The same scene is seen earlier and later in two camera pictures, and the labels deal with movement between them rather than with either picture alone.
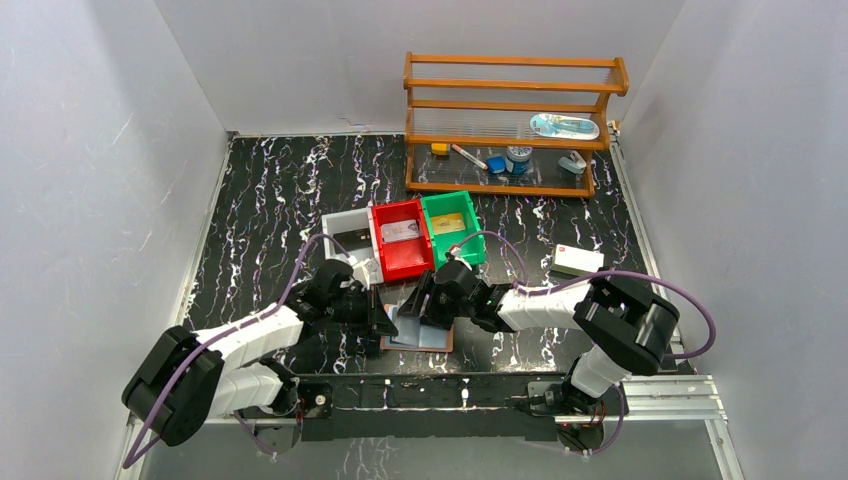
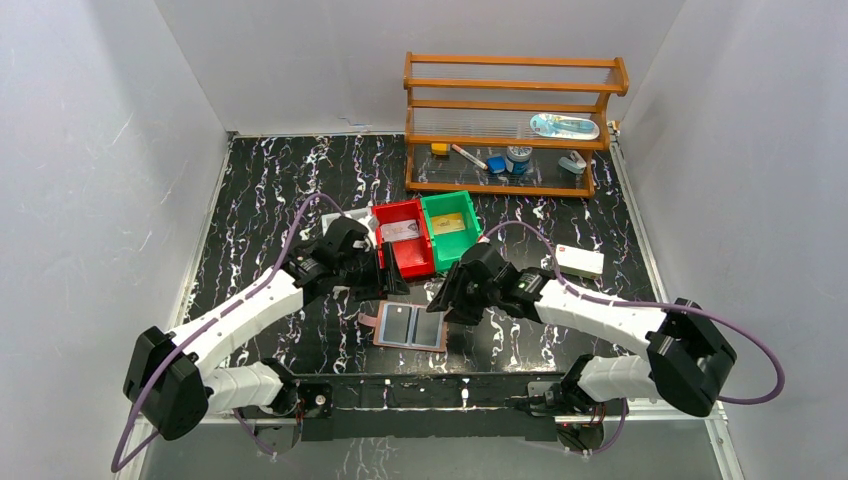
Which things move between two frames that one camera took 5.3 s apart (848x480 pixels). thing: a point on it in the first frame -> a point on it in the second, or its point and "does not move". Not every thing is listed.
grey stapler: (574, 162) does not move
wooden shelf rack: (511, 125) does not move
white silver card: (400, 230) does not move
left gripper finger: (379, 318) -> (394, 280)
